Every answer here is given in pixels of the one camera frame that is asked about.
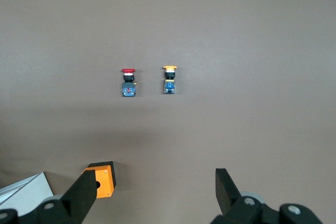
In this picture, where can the white drawer cabinet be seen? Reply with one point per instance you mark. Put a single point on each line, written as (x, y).
(25, 192)

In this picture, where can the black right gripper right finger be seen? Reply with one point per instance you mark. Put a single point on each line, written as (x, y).
(228, 195)

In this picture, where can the orange button enclosure box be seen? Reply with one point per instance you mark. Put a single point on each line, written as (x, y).
(105, 182)

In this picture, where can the red mushroom push button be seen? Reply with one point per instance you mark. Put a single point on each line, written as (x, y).
(128, 83)

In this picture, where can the yellow mushroom push button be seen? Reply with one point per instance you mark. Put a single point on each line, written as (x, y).
(169, 81)

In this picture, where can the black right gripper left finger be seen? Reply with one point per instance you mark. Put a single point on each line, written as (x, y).
(78, 197)

